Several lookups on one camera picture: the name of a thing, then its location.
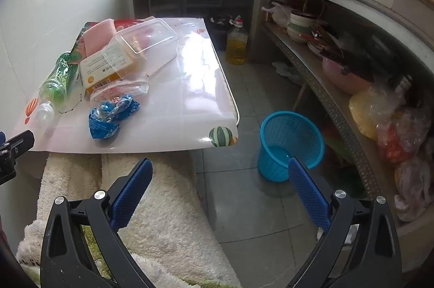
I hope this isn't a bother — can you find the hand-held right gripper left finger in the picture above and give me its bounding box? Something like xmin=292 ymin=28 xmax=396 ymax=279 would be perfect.
xmin=40 ymin=158 xmax=155 ymax=288

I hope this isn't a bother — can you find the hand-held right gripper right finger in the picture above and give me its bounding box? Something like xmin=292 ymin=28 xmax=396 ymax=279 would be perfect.
xmin=286 ymin=156 xmax=402 ymax=288

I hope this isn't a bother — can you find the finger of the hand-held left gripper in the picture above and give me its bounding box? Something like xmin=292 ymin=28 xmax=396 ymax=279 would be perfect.
xmin=0 ymin=130 xmax=35 ymax=185

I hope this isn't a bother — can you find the blue plastic basket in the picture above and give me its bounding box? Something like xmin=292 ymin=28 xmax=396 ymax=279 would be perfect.
xmin=257 ymin=111 xmax=325 ymax=182

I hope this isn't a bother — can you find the green plastic bottle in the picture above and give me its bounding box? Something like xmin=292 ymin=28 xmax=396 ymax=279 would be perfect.
xmin=31 ymin=51 xmax=82 ymax=137

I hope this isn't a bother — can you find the white orange medicine box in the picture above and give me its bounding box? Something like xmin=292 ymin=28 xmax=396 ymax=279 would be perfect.
xmin=79 ymin=49 xmax=136 ymax=95

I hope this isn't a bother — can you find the red snack pouch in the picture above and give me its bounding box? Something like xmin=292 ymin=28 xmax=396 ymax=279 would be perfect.
xmin=69 ymin=17 xmax=158 ymax=63

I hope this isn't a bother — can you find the cream fluffy blanket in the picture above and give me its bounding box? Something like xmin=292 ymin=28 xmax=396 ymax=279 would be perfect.
xmin=15 ymin=152 xmax=238 ymax=288

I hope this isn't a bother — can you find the blue plastic wrapper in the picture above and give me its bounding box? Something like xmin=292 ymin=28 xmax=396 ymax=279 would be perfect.
xmin=89 ymin=94 xmax=141 ymax=140

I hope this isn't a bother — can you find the yellow plastic bag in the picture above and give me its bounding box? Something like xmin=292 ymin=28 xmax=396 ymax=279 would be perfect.
xmin=349 ymin=86 xmax=401 ymax=141

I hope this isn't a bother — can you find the red plastic bag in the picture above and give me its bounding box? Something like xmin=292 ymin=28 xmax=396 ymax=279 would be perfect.
xmin=376 ymin=108 xmax=431 ymax=166

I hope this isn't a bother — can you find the clear plastic bag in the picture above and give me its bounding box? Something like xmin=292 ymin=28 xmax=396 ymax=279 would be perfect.
xmin=90 ymin=78 xmax=150 ymax=102

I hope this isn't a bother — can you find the pale pink plastic bag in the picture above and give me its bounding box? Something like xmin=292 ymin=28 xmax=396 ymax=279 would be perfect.
xmin=393 ymin=156 xmax=434 ymax=222

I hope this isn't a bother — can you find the printed plastic tablecloth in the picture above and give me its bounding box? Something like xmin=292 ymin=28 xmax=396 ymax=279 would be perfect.
xmin=24 ymin=17 xmax=240 ymax=153

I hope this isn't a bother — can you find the perforated metal shelf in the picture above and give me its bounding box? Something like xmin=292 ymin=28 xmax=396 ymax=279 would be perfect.
xmin=259 ymin=23 xmax=404 ymax=224

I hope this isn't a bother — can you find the pink basin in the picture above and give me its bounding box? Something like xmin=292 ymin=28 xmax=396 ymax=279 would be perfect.
xmin=321 ymin=55 xmax=374 ymax=94

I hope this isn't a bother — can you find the white rag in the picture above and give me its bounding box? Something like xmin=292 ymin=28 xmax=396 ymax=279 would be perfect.
xmin=273 ymin=61 xmax=302 ymax=85

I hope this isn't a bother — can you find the pink towel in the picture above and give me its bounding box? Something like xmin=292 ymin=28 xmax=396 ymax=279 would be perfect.
xmin=83 ymin=19 xmax=117 ymax=58

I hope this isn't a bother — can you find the pile of kitchen utensils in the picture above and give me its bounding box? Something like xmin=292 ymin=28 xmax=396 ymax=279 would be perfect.
xmin=307 ymin=30 xmax=360 ymax=59

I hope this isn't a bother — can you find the clear plastic container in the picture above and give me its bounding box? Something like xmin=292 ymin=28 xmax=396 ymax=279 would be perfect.
xmin=102 ymin=18 xmax=180 ymax=78

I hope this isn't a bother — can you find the cooking oil bottle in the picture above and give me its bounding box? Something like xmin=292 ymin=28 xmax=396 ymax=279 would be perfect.
xmin=225 ymin=16 xmax=249 ymax=65

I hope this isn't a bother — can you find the stack of white bowls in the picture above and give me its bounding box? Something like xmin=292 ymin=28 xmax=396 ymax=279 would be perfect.
xmin=286 ymin=10 xmax=321 ymax=43

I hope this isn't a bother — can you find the white plastic bag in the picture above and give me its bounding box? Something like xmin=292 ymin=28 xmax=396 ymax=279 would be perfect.
xmin=264 ymin=2 xmax=291 ymax=27

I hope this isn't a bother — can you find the black bucket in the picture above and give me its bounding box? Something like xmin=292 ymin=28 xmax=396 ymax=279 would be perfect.
xmin=207 ymin=14 xmax=234 ymax=51

